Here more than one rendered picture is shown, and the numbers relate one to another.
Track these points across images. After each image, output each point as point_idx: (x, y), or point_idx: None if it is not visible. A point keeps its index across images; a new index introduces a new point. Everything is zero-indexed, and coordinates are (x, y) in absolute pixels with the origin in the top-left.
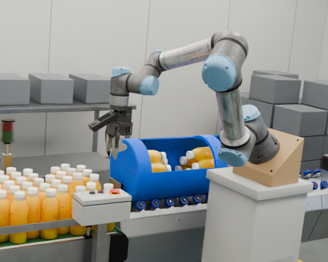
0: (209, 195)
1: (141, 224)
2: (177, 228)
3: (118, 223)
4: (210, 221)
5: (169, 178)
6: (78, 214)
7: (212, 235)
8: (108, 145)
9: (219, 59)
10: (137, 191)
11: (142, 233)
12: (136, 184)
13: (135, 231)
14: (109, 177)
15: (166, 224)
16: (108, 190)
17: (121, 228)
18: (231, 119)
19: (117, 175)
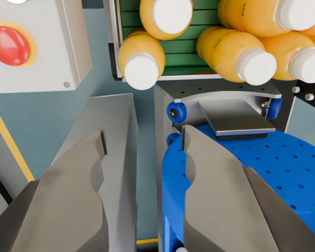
0: (110, 246)
1: (161, 126)
2: (156, 170)
3: (166, 86)
4: (107, 208)
5: (162, 229)
6: None
7: (102, 194)
8: (191, 161)
9: None
10: (165, 151)
11: (155, 119)
12: (170, 159)
13: (156, 109)
14: (274, 127)
15: (159, 159)
16: (54, 36)
17: (157, 85)
18: None
19: (268, 149)
